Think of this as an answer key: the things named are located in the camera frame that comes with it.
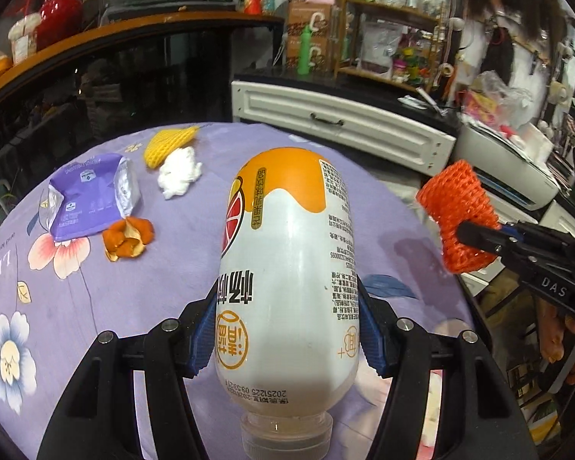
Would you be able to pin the white orange drink bottle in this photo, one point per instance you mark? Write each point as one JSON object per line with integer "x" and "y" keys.
{"x": 287, "y": 317}

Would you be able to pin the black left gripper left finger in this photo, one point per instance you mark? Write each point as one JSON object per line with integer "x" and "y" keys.
{"x": 96, "y": 415}

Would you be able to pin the orange foam fruit net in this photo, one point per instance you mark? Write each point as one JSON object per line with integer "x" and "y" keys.
{"x": 452, "y": 196}

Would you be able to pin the orange peel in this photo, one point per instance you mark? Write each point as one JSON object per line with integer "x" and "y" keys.
{"x": 127, "y": 238}

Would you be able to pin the crumpled white tissue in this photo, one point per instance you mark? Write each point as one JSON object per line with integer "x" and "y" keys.
{"x": 179, "y": 171}

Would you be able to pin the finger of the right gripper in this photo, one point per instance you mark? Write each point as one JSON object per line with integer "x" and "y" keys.
{"x": 478, "y": 246}
{"x": 535, "y": 235}

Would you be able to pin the wooden shelf rack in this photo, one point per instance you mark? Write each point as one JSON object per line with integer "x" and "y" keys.
{"x": 399, "y": 46}

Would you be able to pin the red vase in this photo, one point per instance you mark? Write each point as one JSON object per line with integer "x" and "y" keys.
{"x": 60, "y": 19}

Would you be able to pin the yellow foam fruit net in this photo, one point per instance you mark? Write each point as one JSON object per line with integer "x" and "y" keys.
{"x": 165, "y": 142}

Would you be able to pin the lavender floral tablecloth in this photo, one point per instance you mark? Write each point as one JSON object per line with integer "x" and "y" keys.
{"x": 54, "y": 300}

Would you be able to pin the white printer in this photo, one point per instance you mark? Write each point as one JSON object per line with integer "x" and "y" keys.
{"x": 504, "y": 169}

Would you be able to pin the purple wet wipes pack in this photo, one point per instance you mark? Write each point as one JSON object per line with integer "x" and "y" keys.
{"x": 84, "y": 198}

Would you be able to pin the white drawer cabinet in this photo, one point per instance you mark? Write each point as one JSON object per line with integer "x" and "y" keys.
{"x": 369, "y": 129}

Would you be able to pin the green water bottle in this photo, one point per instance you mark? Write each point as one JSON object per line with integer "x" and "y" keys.
{"x": 303, "y": 65}

